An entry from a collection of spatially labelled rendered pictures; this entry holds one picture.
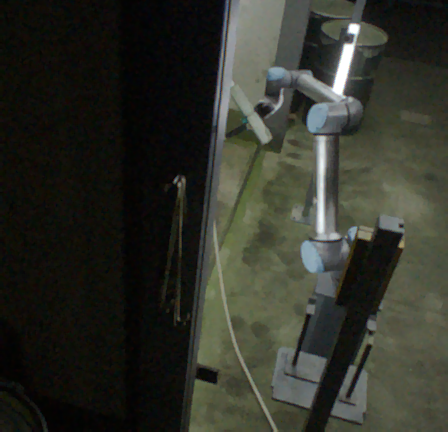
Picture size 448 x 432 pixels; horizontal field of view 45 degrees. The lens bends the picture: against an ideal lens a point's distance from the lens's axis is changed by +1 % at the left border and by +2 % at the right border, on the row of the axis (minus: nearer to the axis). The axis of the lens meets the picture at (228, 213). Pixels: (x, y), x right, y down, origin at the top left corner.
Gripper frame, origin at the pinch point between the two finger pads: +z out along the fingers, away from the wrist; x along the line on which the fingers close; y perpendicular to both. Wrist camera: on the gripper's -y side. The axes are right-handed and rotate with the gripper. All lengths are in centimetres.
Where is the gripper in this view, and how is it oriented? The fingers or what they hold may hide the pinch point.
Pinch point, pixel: (248, 123)
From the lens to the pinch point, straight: 260.4
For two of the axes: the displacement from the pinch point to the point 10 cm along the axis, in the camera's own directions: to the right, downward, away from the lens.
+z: -4.6, 5.0, -7.4
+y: -7.1, 2.9, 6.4
